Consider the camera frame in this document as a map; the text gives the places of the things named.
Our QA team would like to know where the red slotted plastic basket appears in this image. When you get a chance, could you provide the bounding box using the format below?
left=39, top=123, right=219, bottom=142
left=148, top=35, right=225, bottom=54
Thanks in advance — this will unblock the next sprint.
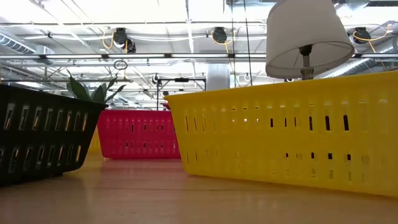
left=96, top=108, right=182, bottom=161

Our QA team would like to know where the yellow slotted plastic basket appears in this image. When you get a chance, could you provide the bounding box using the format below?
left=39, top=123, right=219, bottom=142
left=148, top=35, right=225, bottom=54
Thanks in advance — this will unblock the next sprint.
left=164, top=70, right=398, bottom=198
left=88, top=127, right=102, bottom=153

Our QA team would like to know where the black slotted plastic basket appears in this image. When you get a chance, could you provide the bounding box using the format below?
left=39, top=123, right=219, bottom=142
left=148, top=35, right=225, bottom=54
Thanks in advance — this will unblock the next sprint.
left=0, top=83, right=109, bottom=187

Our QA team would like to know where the potted plant white pot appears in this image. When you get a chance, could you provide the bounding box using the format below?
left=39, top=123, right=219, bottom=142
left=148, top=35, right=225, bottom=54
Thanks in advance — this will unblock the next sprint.
left=65, top=68, right=127, bottom=104

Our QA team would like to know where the table lamp white shade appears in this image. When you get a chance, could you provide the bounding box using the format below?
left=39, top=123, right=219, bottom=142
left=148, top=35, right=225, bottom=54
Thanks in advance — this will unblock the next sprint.
left=266, top=0, right=355, bottom=81

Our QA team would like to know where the black metal gantry frame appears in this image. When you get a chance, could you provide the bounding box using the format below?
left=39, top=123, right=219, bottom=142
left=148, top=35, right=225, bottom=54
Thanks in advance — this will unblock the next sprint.
left=156, top=77, right=208, bottom=110

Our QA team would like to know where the long black cable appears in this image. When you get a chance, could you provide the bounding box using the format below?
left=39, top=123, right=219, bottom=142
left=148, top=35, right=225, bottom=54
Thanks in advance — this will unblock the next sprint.
left=230, top=0, right=236, bottom=88

